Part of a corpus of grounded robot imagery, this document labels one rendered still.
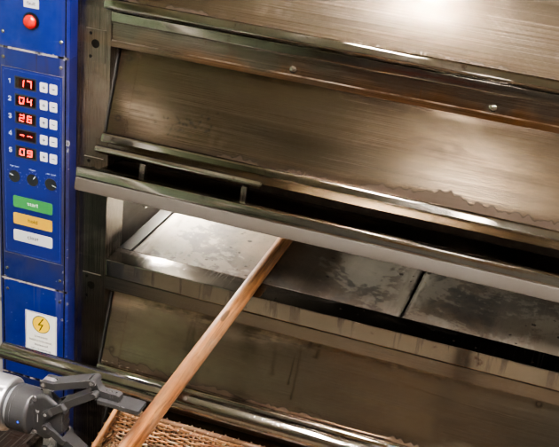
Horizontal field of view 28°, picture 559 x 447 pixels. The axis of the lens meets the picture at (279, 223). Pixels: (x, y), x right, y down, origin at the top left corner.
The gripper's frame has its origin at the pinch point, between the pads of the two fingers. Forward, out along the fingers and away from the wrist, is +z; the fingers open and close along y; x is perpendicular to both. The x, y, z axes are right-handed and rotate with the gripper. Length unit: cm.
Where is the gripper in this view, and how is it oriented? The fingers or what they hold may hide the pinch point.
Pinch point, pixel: (130, 438)
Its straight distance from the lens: 176.8
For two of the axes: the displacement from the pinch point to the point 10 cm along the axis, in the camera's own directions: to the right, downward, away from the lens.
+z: 9.4, 2.1, -2.5
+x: -3.2, 3.8, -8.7
